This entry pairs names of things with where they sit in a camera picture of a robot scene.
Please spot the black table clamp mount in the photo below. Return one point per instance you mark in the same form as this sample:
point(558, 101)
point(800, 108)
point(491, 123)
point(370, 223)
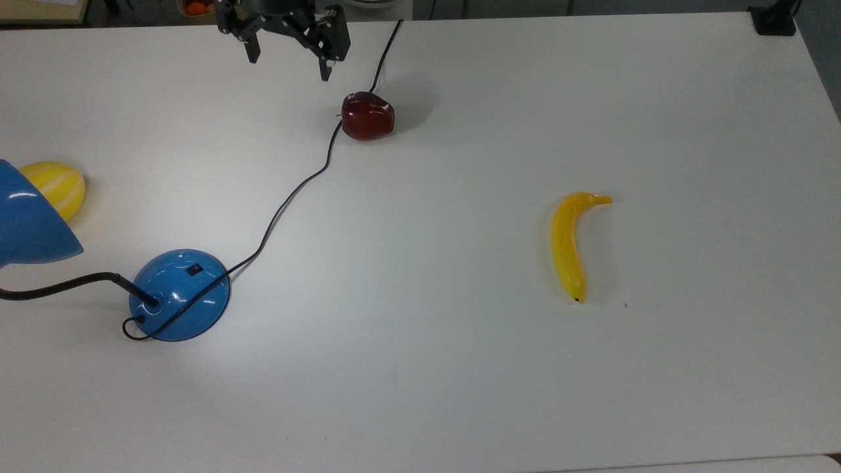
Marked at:
point(774, 20)

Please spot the orange fruit in basket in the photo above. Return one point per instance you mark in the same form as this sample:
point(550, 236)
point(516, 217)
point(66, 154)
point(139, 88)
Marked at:
point(196, 7)

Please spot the blue gooseneck desk lamp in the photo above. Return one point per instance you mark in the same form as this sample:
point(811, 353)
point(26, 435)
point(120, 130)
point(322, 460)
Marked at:
point(177, 284)

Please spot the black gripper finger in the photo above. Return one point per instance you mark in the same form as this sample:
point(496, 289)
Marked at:
point(334, 36)
point(253, 47)

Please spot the dark red toy apple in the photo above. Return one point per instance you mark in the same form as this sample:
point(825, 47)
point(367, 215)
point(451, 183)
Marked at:
point(368, 117)

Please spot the wooden desk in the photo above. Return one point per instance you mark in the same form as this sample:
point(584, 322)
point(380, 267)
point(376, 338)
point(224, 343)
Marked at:
point(39, 10)

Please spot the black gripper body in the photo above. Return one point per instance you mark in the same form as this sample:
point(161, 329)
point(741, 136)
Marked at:
point(263, 10)

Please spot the yellow toy melon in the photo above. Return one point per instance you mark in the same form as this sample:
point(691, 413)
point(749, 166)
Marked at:
point(59, 187)

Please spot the yellow toy banana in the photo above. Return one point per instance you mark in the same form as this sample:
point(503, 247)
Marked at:
point(565, 249)

